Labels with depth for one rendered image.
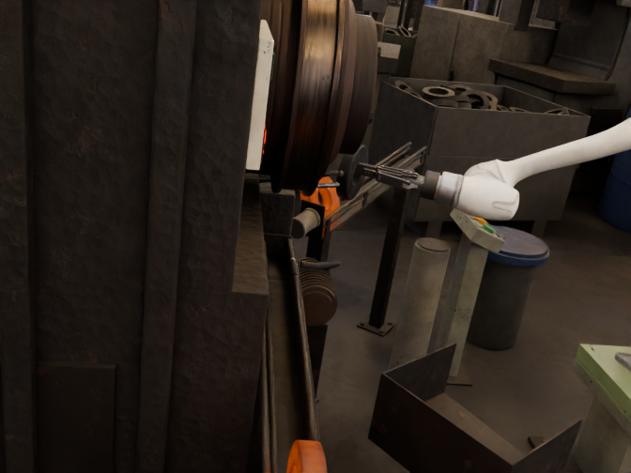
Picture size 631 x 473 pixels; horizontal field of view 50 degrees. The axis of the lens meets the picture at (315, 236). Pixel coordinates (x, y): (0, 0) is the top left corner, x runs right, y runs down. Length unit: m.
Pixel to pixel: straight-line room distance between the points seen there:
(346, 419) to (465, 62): 3.83
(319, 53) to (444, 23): 4.67
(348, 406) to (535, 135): 2.14
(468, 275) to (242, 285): 1.44
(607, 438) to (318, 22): 1.50
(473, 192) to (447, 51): 4.04
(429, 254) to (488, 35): 3.34
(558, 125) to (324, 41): 2.91
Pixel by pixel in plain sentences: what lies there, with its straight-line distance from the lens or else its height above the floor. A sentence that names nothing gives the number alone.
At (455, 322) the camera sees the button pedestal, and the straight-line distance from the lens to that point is 2.47.
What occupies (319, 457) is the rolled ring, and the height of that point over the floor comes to 0.77.
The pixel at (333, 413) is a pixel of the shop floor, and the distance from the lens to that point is 2.28.
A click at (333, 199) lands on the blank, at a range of 2.01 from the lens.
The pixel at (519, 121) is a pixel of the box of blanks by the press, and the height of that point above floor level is 0.69.
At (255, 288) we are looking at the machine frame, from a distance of 1.04.
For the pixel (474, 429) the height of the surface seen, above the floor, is 0.60.
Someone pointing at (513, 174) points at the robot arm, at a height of 0.88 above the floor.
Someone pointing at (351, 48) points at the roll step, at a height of 1.21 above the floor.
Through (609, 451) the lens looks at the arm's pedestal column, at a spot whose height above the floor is 0.16.
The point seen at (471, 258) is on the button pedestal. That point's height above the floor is 0.48.
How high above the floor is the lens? 1.35
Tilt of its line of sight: 22 degrees down
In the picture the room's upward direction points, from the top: 9 degrees clockwise
